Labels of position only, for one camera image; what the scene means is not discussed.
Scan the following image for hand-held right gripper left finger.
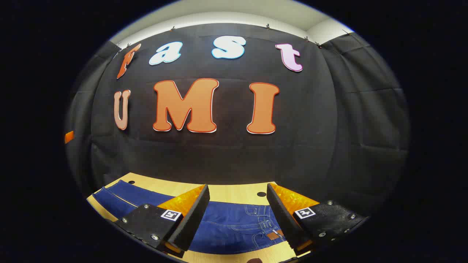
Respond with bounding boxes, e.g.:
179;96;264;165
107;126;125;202
114;184;211;259

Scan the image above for black backdrop cloth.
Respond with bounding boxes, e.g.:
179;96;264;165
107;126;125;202
65;23;410;220

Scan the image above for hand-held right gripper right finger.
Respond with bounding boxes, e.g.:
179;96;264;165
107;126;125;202
266;183;369;257

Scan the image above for blue denim jeans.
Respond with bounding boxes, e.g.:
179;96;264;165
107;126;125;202
91;179;291;255

